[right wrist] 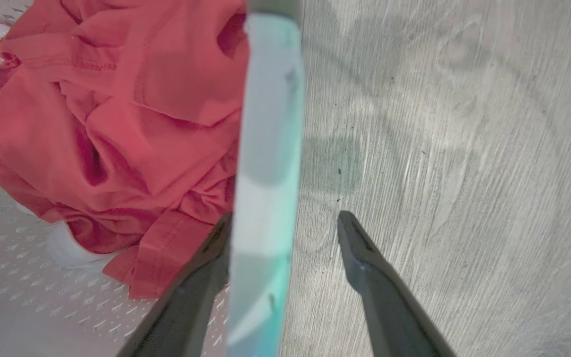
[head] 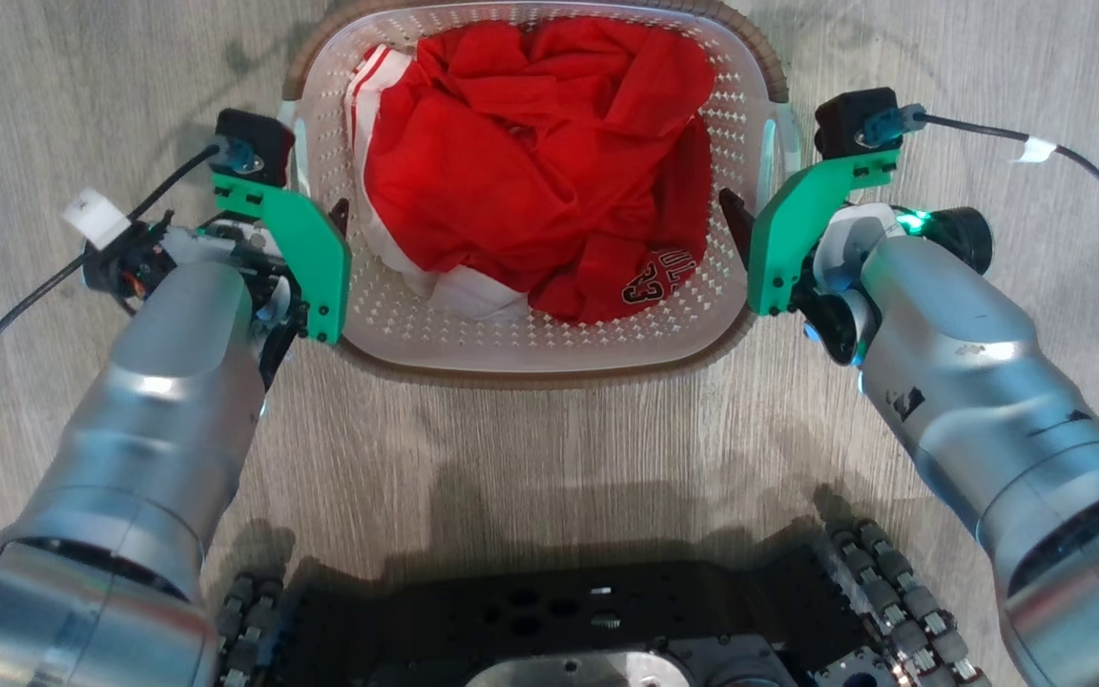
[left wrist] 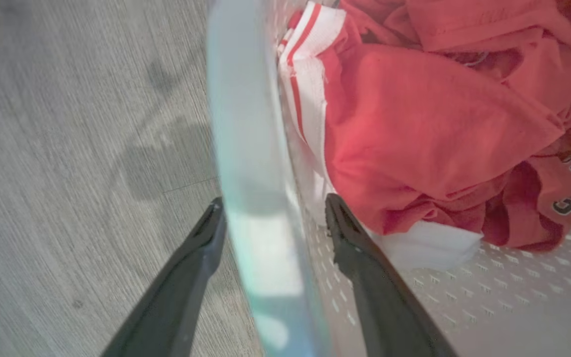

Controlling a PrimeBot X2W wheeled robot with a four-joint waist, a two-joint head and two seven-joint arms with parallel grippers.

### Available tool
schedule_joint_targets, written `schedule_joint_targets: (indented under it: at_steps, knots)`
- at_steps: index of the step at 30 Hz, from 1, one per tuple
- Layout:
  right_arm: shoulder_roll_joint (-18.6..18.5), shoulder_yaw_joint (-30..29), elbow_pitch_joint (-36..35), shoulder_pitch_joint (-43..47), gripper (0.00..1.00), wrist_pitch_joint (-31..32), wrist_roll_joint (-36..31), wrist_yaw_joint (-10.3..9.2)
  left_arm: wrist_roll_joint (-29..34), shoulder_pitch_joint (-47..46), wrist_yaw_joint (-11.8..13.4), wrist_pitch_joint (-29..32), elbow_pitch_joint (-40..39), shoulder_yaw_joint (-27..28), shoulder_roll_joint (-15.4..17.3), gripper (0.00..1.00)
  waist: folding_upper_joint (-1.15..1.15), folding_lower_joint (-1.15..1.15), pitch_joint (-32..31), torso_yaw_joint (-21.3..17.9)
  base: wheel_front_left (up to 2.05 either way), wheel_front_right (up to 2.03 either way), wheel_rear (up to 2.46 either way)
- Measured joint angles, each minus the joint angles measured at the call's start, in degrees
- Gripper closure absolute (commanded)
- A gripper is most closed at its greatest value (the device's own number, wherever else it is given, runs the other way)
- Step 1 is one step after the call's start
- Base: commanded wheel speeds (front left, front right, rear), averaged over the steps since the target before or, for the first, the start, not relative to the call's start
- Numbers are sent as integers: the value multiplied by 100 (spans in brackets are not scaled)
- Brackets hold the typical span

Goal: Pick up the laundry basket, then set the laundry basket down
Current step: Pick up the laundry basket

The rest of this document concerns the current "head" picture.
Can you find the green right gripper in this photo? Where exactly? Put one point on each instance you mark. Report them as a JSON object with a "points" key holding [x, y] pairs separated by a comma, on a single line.
{"points": [[788, 229]]}

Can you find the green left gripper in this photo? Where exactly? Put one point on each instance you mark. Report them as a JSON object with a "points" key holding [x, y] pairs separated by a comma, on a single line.
{"points": [[306, 248]]}

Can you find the white perforated laundry basket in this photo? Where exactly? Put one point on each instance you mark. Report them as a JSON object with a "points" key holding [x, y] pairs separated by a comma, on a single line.
{"points": [[473, 336]]}

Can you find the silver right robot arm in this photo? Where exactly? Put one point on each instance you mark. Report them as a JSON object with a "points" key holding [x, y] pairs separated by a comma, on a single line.
{"points": [[979, 382]]}

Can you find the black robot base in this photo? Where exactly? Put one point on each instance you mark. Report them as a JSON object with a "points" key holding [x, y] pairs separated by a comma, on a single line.
{"points": [[559, 611]]}

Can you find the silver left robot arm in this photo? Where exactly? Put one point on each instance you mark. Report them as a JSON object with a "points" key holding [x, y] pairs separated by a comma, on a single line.
{"points": [[158, 420]]}

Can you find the white red-striped garment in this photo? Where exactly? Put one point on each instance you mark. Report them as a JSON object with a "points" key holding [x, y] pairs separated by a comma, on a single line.
{"points": [[475, 291]]}

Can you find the red basketball jersey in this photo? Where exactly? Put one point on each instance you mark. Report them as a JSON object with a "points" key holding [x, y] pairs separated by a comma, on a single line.
{"points": [[530, 162]]}

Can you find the white tape tag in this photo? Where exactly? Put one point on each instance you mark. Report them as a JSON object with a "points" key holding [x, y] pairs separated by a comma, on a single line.
{"points": [[96, 218], [1037, 150]]}

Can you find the black roller wheel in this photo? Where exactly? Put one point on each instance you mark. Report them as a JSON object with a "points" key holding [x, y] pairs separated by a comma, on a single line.
{"points": [[902, 601], [246, 625]]}

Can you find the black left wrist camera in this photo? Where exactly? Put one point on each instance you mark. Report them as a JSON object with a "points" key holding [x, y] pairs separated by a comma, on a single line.
{"points": [[259, 143]]}

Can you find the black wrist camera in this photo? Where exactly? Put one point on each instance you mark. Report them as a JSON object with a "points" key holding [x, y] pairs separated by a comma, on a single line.
{"points": [[855, 119], [259, 143]]}

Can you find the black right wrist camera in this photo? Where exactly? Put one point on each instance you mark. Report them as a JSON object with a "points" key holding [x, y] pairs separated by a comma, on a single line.
{"points": [[855, 119]]}

